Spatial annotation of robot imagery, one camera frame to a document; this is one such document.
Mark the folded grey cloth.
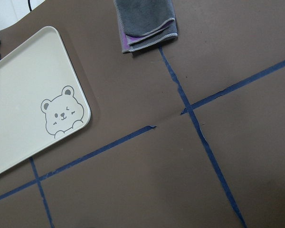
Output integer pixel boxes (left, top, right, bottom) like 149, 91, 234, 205
114, 0, 178, 53

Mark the cream bear serving tray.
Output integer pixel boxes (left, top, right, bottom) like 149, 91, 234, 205
0, 26, 92, 174

